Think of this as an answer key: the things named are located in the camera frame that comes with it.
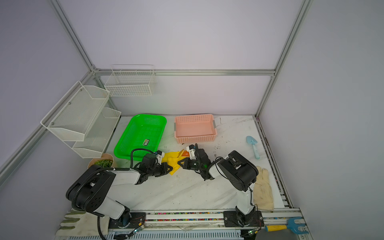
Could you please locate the blue yellow garden fork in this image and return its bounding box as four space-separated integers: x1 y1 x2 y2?
265 217 309 235

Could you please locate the small black item in basket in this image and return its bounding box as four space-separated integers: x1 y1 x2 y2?
143 139 150 146

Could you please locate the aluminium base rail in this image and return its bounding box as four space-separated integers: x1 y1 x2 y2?
56 207 313 240

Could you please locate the yellow paper napkin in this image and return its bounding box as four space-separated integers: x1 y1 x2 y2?
162 150 187 175

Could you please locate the white mesh two-tier shelf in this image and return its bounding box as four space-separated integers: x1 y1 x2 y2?
41 82 121 159

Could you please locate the light blue garden trowel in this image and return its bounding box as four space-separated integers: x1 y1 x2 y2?
246 136 261 160

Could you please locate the white wire wall basket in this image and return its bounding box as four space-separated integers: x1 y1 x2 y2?
105 65 157 97

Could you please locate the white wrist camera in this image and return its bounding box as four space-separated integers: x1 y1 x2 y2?
186 145 197 160
156 151 165 164

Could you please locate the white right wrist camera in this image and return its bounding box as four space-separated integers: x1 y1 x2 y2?
186 145 197 160

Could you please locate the green plastic basket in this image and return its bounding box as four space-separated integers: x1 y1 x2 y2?
114 114 167 162

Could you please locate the pink plastic basket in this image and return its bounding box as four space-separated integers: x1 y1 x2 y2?
174 114 218 144

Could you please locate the orange plastic spoon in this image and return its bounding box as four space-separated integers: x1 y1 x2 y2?
182 150 190 158

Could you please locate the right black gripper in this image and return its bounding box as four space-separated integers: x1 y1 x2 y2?
177 158 205 171

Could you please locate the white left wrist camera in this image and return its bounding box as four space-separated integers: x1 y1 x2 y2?
156 151 165 164

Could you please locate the potted green succulent plant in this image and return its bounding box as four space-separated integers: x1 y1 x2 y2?
88 153 116 169

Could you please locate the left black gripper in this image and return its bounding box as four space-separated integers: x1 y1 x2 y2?
148 162 173 178

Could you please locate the right beige work glove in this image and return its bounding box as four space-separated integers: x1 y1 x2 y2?
253 166 274 211

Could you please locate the left green-striped work glove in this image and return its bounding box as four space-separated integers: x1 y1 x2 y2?
56 209 99 237

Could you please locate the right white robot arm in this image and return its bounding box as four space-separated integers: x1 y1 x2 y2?
178 145 265 229

